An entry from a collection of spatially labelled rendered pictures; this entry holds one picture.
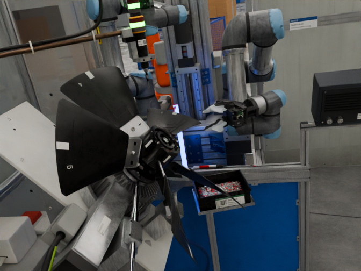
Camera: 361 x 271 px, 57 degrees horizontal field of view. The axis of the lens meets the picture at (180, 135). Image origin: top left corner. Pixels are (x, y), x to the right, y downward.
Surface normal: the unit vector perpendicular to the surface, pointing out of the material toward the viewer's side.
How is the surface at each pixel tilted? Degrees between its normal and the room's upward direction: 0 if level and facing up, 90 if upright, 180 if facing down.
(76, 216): 50
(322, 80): 15
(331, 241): 0
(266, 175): 90
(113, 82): 37
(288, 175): 90
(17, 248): 90
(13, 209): 90
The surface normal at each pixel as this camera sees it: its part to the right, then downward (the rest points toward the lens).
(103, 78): 0.26, -0.56
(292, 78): -0.14, 0.40
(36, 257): -0.14, -0.91
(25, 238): 0.98, -0.07
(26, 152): 0.65, -0.64
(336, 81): -0.18, -0.77
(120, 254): 0.06, 0.57
